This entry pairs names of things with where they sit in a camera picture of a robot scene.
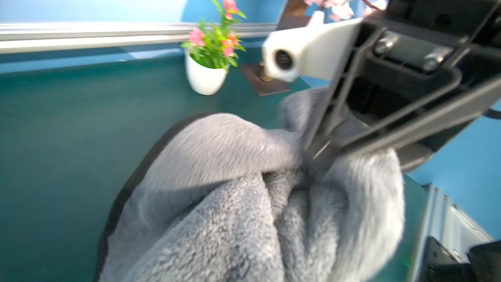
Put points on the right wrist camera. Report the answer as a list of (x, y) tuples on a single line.
[(315, 50)]

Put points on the aluminium front rail frame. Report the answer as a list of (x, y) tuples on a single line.
[(445, 236)]

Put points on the grey green microfibre cloth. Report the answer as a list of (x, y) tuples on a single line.
[(219, 198)]

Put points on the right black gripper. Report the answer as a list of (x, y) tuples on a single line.
[(421, 72)]

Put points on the small potted pink flowers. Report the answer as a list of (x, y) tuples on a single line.
[(210, 50)]

